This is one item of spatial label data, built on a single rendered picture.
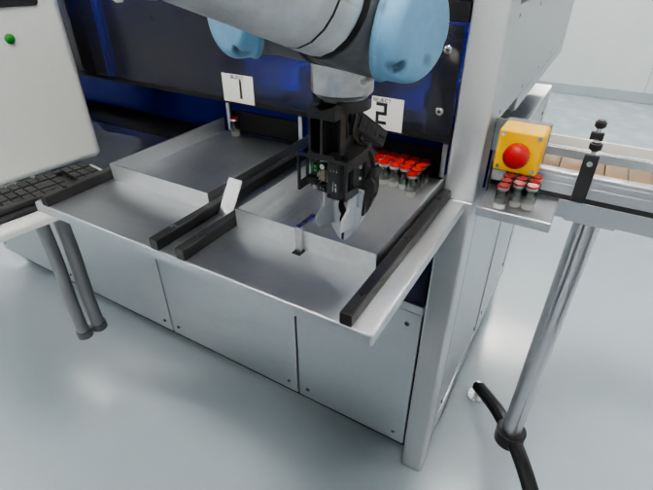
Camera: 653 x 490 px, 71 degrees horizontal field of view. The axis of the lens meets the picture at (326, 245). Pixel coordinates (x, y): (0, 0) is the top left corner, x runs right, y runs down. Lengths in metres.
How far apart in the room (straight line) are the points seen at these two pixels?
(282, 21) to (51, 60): 1.05
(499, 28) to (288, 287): 0.50
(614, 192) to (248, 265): 0.65
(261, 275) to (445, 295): 0.47
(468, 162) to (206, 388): 1.20
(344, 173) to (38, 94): 0.92
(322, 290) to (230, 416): 1.03
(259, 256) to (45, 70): 0.79
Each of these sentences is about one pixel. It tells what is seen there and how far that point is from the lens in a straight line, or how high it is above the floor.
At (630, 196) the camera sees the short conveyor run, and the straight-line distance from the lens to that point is 0.97.
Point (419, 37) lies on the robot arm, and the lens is 0.36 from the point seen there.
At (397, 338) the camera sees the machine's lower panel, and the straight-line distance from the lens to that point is 1.14.
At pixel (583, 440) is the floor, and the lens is 1.73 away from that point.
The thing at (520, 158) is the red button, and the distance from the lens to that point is 0.80.
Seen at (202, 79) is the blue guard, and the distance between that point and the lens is 1.13.
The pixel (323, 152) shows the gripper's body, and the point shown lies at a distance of 0.56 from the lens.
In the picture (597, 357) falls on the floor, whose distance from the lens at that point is 2.02.
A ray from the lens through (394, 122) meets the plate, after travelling 0.88.
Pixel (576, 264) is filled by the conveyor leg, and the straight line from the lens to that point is 1.08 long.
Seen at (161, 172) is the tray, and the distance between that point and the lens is 1.03.
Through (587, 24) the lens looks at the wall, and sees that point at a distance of 5.42.
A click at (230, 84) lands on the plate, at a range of 1.07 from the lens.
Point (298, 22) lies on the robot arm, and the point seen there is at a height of 1.24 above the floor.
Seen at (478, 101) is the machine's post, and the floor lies 1.07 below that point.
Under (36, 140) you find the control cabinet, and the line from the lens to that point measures 1.33.
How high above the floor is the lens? 1.28
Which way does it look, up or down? 33 degrees down
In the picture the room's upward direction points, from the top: straight up
